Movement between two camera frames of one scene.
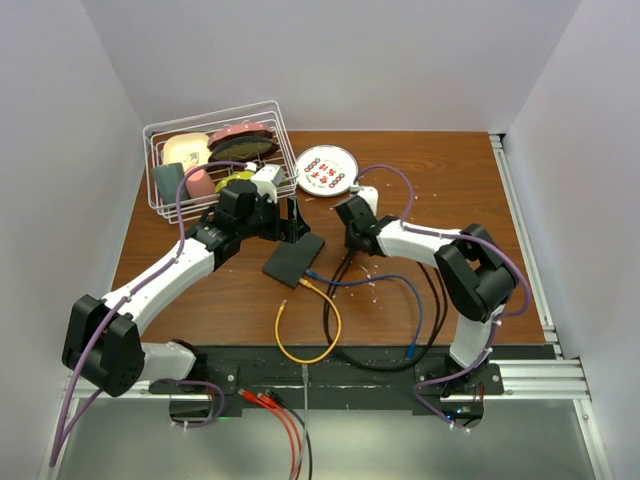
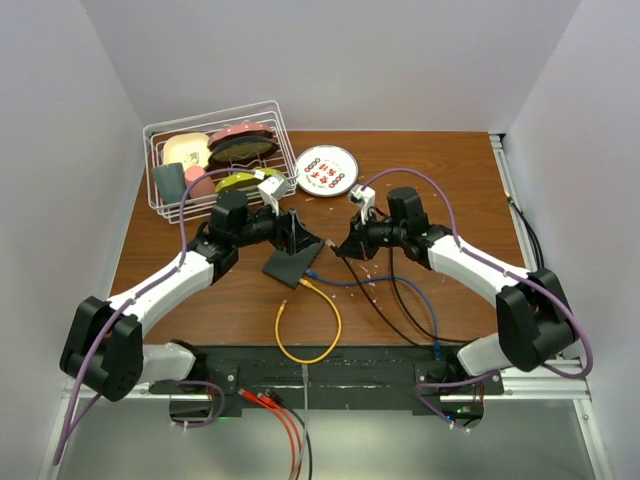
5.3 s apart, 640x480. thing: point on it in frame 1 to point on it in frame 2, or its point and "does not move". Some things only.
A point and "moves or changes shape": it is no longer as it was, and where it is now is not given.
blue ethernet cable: [413, 346] moves or changes shape
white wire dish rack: [187, 159] does not move
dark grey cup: [167, 179] does not move
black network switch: [289, 261] does not move
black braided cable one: [390, 366] to [401, 327]
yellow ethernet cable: [333, 345] does not move
